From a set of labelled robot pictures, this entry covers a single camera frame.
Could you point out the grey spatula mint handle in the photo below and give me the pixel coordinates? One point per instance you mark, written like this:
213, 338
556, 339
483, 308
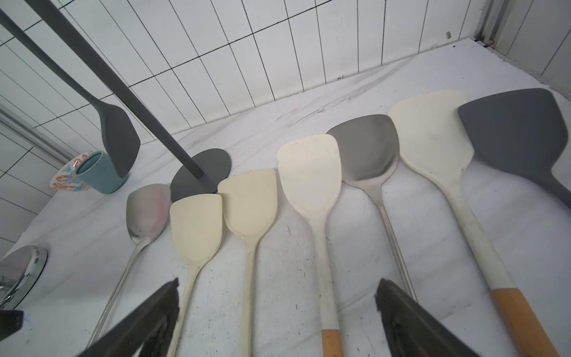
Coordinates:
521, 132

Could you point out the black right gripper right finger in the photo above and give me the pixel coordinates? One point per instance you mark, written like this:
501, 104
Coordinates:
410, 330

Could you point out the chrome wine glass holder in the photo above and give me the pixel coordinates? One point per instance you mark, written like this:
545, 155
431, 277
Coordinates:
20, 270

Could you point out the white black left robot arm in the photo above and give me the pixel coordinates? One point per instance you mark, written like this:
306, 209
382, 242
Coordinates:
11, 321

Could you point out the grey metal utensil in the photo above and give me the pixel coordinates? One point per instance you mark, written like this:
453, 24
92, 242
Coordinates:
147, 213

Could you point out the cream utensil dark wood handle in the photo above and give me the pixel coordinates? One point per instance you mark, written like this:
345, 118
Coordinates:
369, 152

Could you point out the grey utensil mint handle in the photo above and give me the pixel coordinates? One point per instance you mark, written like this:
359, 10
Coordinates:
119, 137

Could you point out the cream spatula mint handle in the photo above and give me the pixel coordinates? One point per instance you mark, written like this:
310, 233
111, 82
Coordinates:
250, 209

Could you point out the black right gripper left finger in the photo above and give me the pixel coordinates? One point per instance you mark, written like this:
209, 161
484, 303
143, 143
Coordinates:
146, 331

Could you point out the cream spoon mint handle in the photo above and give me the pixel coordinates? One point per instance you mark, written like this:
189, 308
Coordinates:
197, 235

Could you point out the teal ceramic cup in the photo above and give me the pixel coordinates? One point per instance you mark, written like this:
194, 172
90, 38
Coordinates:
98, 172

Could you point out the grey utensil rack stand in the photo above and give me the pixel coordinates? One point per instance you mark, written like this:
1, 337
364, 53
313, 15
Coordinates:
199, 174

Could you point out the cream spatula light wood handle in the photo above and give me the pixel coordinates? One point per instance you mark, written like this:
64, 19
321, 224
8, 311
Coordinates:
434, 144

